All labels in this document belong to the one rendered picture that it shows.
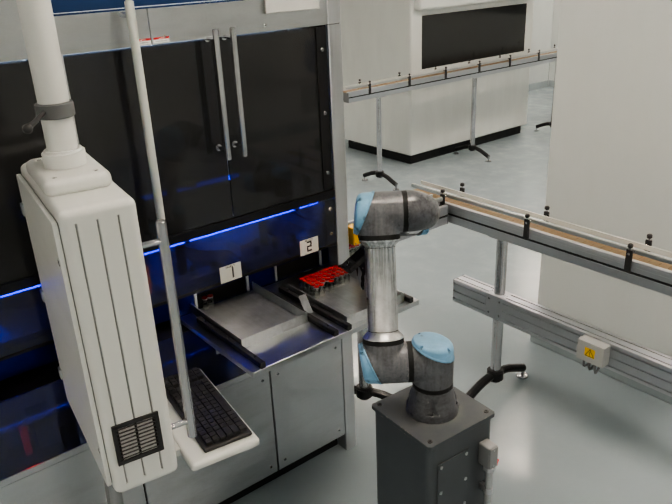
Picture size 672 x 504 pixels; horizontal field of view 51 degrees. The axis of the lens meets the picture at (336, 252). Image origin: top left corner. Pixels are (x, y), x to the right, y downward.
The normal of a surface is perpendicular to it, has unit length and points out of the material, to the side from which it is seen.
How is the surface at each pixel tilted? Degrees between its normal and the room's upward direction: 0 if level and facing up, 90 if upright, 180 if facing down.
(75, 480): 90
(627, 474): 0
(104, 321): 90
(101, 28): 90
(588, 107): 90
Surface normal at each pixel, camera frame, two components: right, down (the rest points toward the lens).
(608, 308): -0.78, 0.28
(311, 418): 0.63, 0.28
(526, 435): -0.04, -0.92
